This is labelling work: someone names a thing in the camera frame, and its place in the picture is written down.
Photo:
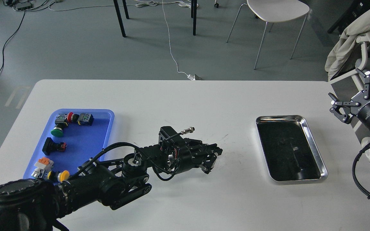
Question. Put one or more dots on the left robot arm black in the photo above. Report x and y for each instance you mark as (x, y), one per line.
(116, 176)

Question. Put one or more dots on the silver metal tray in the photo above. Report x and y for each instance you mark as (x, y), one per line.
(299, 160)

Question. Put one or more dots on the beige jacket on chair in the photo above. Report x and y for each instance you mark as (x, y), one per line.
(346, 43)

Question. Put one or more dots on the black square push button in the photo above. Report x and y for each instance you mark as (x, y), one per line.
(50, 146)

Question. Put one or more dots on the black table leg left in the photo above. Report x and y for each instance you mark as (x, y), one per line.
(118, 12)

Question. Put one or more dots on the orange grey terminal block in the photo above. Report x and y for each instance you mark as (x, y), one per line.
(44, 163)

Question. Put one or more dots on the yellow push button switch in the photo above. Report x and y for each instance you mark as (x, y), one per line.
(53, 176)

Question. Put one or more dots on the black switch contact block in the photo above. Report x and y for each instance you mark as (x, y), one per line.
(85, 119)

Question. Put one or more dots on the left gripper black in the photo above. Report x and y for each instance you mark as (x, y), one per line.
(193, 154)

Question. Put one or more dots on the white chair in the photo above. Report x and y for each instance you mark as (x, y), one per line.
(272, 11)

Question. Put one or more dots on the blue plastic tray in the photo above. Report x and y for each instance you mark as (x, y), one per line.
(82, 142)

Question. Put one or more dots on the red push button switch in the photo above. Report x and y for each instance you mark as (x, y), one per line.
(72, 118)

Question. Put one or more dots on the green push button switch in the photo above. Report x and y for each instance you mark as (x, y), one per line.
(61, 122)

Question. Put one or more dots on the black table leg right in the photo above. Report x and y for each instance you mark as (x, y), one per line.
(194, 16)

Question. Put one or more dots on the black table leg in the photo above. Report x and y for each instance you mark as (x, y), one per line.
(118, 12)
(194, 16)

